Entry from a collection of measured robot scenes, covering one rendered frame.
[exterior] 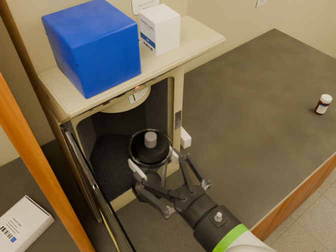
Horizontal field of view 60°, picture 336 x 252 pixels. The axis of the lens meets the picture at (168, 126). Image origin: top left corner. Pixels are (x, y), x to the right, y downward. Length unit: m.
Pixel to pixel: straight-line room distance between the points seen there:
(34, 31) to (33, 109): 0.65
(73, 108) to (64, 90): 0.04
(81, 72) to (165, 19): 0.16
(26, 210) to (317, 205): 1.80
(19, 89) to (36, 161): 0.58
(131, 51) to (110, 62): 0.04
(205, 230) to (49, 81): 0.40
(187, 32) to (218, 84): 0.80
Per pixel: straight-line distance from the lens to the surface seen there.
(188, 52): 0.52
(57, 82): 0.49
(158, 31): 0.49
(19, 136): 0.46
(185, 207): 0.65
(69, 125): 0.61
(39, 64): 0.51
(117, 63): 0.44
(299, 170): 1.13
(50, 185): 0.56
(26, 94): 1.07
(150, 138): 0.66
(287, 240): 2.06
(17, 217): 1.01
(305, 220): 2.16
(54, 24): 0.45
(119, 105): 0.68
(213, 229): 0.61
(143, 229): 0.93
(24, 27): 0.48
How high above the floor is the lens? 1.80
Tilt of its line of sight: 48 degrees down
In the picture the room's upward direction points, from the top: straight up
